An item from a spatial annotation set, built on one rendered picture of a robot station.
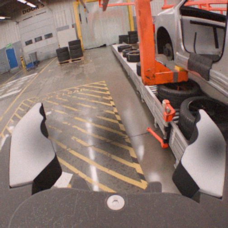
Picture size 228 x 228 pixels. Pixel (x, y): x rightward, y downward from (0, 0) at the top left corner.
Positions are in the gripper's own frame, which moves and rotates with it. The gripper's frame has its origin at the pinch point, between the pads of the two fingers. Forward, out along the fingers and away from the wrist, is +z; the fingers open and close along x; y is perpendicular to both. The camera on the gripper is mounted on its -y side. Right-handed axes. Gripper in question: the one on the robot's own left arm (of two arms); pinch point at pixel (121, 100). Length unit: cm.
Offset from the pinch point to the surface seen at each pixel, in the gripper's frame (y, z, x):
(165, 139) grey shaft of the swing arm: 98, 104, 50
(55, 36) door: 25, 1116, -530
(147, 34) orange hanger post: -2, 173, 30
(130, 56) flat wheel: 73, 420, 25
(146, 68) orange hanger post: 43, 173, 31
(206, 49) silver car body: 6, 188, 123
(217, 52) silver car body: 5, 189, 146
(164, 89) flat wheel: 66, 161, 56
